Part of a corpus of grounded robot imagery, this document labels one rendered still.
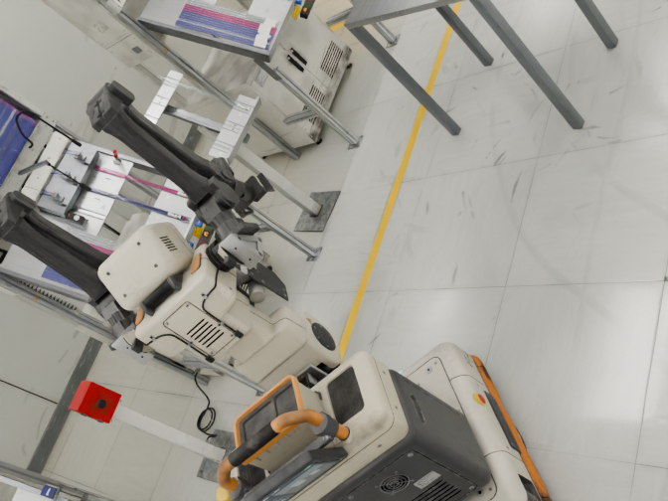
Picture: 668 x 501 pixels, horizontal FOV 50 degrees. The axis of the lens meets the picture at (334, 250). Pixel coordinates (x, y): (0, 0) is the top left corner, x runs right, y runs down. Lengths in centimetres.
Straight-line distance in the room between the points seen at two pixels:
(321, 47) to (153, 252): 275
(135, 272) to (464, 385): 111
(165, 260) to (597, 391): 141
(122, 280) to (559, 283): 155
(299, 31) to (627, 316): 260
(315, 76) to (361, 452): 286
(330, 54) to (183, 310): 281
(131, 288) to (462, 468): 100
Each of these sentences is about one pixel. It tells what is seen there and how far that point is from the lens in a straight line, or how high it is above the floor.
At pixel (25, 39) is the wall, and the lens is 531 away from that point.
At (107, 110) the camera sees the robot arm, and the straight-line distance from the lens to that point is 186.
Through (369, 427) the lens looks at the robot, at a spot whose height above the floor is 80.
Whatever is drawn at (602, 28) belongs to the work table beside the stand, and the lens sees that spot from 325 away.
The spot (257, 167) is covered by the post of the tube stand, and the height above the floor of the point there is 46.
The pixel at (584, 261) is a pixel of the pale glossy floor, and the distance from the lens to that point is 271.
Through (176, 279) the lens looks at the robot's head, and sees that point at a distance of 188.
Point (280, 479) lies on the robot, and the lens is 176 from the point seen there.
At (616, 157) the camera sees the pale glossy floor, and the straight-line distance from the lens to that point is 292.
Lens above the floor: 208
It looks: 35 degrees down
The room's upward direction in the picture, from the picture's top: 54 degrees counter-clockwise
